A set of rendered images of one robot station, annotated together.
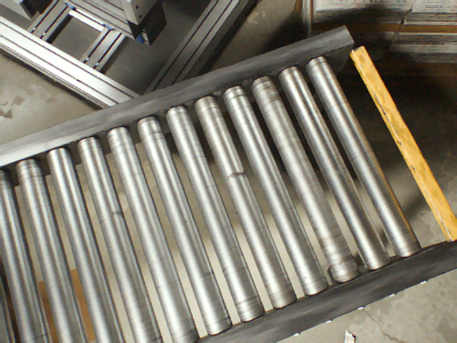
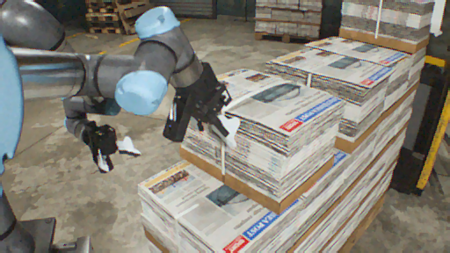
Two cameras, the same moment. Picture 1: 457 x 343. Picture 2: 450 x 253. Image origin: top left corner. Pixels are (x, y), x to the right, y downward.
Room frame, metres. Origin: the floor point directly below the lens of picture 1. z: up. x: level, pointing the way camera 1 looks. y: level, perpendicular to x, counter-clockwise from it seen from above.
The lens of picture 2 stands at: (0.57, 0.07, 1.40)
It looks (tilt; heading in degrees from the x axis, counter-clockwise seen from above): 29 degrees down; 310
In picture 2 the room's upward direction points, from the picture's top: straight up
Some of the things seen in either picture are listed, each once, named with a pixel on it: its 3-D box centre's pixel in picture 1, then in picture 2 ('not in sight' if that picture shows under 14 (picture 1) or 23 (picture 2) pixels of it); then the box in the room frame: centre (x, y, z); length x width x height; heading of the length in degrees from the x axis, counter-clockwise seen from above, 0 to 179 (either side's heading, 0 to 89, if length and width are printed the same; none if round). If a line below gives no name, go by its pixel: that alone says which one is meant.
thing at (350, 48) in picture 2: not in sight; (357, 49); (0.97, -1.31, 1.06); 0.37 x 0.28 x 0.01; 174
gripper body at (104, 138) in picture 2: not in sight; (99, 139); (1.43, -0.35, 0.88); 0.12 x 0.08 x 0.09; 178
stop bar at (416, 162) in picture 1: (404, 138); not in sight; (0.29, -0.35, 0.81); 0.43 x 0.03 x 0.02; 18
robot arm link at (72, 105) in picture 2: not in sight; (76, 100); (1.57, -0.36, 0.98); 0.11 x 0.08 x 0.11; 25
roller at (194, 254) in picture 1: (181, 219); not in sight; (0.16, 0.10, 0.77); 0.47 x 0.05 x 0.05; 18
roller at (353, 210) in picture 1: (330, 162); not in sight; (0.26, -0.21, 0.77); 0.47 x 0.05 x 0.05; 18
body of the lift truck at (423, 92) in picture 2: not in sight; (401, 112); (0.86, -2.41, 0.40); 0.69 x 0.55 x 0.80; 175
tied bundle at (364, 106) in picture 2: not in sight; (325, 94); (0.98, -1.01, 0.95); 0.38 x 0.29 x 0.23; 177
